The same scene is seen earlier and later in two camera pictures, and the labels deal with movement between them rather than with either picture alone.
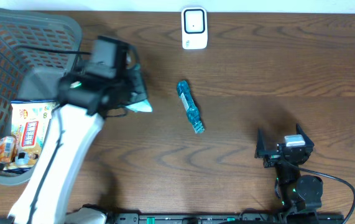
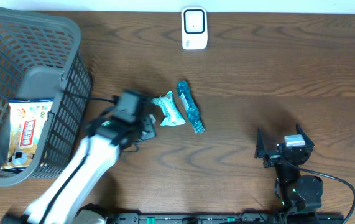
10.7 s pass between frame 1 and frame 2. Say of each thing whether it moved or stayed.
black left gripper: moved
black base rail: stayed
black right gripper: stayed
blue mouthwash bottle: stayed
